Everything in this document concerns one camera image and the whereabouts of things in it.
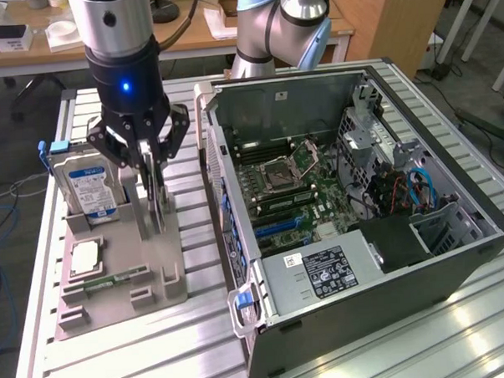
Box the white box black lid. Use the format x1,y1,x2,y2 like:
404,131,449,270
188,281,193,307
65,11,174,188
0,23,34,54

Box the black lamp base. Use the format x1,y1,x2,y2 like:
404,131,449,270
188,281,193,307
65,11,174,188
151,0,181,23

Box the wooden cabinet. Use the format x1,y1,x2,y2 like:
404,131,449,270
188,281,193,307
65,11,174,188
344,0,461,82

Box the blue expansion slot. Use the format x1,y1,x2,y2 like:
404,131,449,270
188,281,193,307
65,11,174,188
252,218,305,239

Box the black expansion slot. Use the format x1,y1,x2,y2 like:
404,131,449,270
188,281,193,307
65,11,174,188
252,209,303,226

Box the silver chipset heatsink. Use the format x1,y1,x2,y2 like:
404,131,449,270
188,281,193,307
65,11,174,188
318,224,341,241

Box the red wire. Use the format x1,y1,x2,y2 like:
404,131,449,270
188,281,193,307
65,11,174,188
391,176,409,213

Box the metal socket cover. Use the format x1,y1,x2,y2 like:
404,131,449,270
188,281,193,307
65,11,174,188
289,137,323,180

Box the black RAM stick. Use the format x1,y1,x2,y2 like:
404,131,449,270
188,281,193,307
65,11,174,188
256,190,315,215

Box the CPU socket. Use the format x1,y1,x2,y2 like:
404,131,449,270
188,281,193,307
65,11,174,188
261,156,303,193

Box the white paper sheets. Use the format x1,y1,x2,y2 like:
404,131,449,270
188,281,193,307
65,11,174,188
203,5,241,41

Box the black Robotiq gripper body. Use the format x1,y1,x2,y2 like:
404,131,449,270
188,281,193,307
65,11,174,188
85,39,174,142

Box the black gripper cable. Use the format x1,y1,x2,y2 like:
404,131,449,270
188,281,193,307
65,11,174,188
155,0,204,51

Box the white table frame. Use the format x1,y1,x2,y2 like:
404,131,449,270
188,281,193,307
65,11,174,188
434,0,504,95

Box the black open PC case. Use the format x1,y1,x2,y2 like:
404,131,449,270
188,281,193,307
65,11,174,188
191,59,504,378

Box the green Nvidia graphics card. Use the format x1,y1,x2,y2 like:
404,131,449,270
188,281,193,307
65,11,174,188
137,137,166,238

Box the blue floor cable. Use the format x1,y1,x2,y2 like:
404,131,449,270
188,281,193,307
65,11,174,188
0,197,26,360

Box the black plastic cover box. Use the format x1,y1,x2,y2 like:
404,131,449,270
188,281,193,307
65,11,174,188
359,214,435,275

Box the white square container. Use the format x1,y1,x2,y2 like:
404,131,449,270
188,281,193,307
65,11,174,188
44,18,86,54

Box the silver CPU chip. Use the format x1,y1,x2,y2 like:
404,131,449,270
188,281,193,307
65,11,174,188
69,242,104,276

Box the black floor stand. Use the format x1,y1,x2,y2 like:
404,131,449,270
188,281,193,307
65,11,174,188
455,105,504,147

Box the black foot pedal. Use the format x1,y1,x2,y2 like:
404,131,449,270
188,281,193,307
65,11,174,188
430,61,452,82

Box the wooden desk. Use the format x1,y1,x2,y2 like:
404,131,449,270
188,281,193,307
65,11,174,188
0,0,357,90

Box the grey power supply unit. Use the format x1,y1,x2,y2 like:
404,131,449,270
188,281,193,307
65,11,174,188
247,228,386,319

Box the blue wire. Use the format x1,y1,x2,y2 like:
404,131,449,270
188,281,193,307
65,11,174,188
405,167,440,211

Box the blue disk caddy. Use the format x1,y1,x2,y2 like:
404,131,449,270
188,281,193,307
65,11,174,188
37,131,124,178

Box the green motherboard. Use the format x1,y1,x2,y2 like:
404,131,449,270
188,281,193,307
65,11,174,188
223,120,364,260

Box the green RAM stick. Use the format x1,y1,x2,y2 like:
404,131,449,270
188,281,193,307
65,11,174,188
82,271,140,292

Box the brown cardboard box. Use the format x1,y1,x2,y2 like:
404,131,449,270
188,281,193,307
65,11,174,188
218,0,242,17

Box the grey parts rack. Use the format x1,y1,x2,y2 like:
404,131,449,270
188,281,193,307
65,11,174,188
45,158,191,343

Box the perforated metal disk bay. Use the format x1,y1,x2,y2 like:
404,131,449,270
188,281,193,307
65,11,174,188
335,105,404,202

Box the black RAM slot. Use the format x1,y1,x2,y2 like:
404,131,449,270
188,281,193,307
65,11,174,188
233,142,293,156
235,147,294,161
232,137,292,151
237,152,296,166

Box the grey slanted disk bay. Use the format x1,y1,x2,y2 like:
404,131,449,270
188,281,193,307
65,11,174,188
409,199,486,258

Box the hard disk blue label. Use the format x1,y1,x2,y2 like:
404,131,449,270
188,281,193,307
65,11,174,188
51,146,129,226

